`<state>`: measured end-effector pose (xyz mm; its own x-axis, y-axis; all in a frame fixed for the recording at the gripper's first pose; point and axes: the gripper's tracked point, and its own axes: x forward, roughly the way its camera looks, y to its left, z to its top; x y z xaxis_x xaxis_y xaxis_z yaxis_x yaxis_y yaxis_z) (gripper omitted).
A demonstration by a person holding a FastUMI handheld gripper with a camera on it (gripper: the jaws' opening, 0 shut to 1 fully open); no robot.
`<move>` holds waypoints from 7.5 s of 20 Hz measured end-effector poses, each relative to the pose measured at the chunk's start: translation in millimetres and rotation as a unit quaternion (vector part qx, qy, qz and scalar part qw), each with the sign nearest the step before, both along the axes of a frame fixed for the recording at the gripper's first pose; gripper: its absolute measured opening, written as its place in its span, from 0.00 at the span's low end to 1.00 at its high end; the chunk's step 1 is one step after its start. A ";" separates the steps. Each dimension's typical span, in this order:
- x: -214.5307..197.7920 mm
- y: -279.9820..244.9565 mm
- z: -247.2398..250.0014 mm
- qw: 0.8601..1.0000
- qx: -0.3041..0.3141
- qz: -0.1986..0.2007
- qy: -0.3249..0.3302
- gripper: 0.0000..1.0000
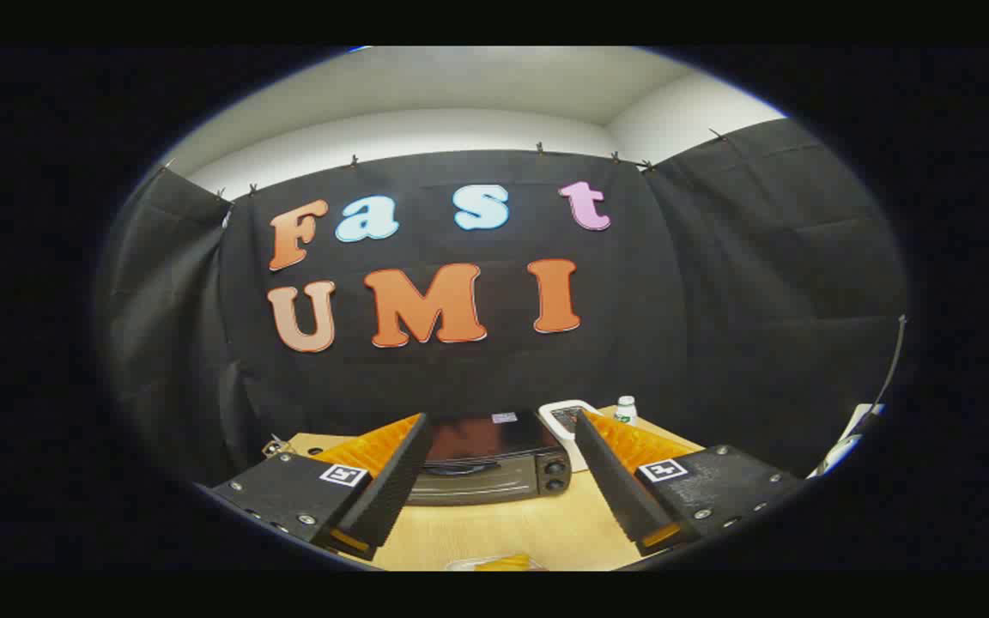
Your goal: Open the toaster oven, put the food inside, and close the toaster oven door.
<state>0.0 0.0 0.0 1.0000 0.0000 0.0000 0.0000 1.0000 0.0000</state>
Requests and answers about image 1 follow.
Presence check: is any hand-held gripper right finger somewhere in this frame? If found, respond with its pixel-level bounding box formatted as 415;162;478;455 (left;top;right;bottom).
574;409;804;557

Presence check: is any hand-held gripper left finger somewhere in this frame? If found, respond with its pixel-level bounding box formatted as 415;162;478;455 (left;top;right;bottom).
211;413;434;563

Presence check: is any black toaster oven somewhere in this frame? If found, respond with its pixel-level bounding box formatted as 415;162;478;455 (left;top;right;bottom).
406;410;573;506

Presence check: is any white slot toaster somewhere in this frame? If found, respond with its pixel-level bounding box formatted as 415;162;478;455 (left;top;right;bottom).
538;399;603;473

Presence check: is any clear glass plate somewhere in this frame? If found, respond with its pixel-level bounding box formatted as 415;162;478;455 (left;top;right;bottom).
446;554;551;572

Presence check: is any white rounded object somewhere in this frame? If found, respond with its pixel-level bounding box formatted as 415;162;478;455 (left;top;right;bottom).
812;402;886;477

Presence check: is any thin dark cable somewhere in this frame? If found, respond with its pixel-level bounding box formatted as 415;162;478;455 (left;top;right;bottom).
808;314;907;477

